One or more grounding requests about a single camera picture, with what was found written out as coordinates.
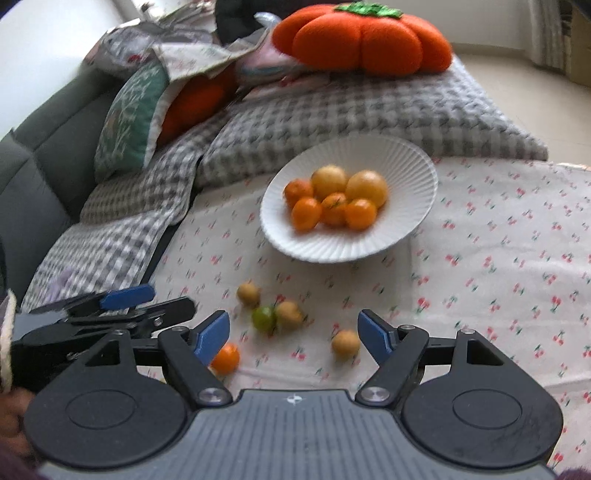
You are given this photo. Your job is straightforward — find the person's left forearm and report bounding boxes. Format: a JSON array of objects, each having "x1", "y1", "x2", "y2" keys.
[{"x1": 0, "y1": 290, "x2": 19, "y2": 393}]

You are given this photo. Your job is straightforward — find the patchwork fabric bag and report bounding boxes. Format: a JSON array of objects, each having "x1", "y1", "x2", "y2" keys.
[{"x1": 83, "y1": 21, "x2": 176, "y2": 77}]

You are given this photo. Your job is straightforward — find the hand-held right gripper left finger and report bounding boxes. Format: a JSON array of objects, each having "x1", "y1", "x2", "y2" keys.
[{"x1": 83, "y1": 310, "x2": 234, "y2": 408}]

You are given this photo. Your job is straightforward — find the small orange kumquat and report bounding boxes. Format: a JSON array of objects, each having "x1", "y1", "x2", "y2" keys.
[{"x1": 344, "y1": 198, "x2": 378, "y2": 232}]

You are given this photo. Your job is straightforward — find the black jacket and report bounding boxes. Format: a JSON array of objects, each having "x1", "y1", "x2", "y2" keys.
[{"x1": 215, "y1": 0, "x2": 296, "y2": 47}]

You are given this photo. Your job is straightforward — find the large yellow passion fruit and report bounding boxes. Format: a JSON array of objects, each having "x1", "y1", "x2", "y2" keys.
[
  {"x1": 345, "y1": 170, "x2": 389, "y2": 208},
  {"x1": 311, "y1": 165, "x2": 348, "y2": 200}
]

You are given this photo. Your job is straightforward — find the cherry print cloth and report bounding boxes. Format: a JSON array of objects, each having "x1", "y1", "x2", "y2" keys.
[{"x1": 148, "y1": 154, "x2": 591, "y2": 472}]

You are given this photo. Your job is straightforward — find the grey sofa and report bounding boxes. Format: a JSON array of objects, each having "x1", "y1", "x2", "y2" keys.
[{"x1": 0, "y1": 65, "x2": 121, "y2": 296}]

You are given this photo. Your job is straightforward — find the orange persimmon cushion green leaf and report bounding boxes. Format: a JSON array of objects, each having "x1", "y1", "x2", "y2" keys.
[{"x1": 272, "y1": 1, "x2": 454, "y2": 75}]

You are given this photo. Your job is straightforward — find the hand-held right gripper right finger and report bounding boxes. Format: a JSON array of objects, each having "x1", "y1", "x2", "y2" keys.
[{"x1": 355, "y1": 309, "x2": 506, "y2": 408}]

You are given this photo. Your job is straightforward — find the green branch pattern pillow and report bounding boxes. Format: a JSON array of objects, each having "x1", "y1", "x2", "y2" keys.
[{"x1": 93, "y1": 58, "x2": 171, "y2": 183}]

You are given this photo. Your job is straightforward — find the clear plastic bag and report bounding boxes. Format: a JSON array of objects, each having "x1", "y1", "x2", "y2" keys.
[{"x1": 254, "y1": 11, "x2": 283, "y2": 33}]

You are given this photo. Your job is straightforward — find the grey checked blanket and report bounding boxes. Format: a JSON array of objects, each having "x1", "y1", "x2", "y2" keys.
[{"x1": 21, "y1": 106, "x2": 241, "y2": 315}]

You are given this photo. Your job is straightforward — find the grey curtain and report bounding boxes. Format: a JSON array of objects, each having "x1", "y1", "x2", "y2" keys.
[{"x1": 526, "y1": 0, "x2": 583, "y2": 70}]

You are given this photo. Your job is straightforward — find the brown longan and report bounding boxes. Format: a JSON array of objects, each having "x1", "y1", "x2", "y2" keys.
[
  {"x1": 331, "y1": 329, "x2": 361, "y2": 360},
  {"x1": 236, "y1": 282, "x2": 262, "y2": 308},
  {"x1": 275, "y1": 301, "x2": 305, "y2": 330}
]

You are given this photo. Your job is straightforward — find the floral print cloth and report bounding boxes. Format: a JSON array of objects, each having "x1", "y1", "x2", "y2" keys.
[{"x1": 152, "y1": 39, "x2": 273, "y2": 81}]

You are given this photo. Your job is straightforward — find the plain orange cushion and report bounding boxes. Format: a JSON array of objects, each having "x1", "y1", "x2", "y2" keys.
[{"x1": 154, "y1": 69, "x2": 241, "y2": 146}]

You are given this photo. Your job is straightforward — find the person's left hand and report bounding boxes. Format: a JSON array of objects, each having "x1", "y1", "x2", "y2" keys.
[{"x1": 0, "y1": 388, "x2": 37, "y2": 457}]

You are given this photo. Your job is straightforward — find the orange tangerine with stem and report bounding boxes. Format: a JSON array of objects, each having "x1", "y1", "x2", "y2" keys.
[{"x1": 320, "y1": 192, "x2": 349, "y2": 227}]

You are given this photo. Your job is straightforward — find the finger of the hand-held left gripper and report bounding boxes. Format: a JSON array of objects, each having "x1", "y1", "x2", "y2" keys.
[
  {"x1": 28, "y1": 284, "x2": 156, "y2": 319},
  {"x1": 67, "y1": 296, "x2": 197, "y2": 339}
]

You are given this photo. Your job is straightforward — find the green cherry tomato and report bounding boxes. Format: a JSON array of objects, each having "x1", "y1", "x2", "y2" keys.
[{"x1": 251, "y1": 306, "x2": 278, "y2": 334}]

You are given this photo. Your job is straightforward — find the grey checked quilted cushion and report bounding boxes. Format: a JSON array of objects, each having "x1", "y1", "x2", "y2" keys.
[{"x1": 196, "y1": 60, "x2": 550, "y2": 188}]

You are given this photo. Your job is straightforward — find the plastic bag with clothes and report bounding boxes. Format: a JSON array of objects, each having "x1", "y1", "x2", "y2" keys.
[{"x1": 235, "y1": 41, "x2": 319, "y2": 86}]

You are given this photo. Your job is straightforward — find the white ribbed plate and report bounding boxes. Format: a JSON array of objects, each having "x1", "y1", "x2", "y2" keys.
[{"x1": 259, "y1": 135, "x2": 439, "y2": 264}]

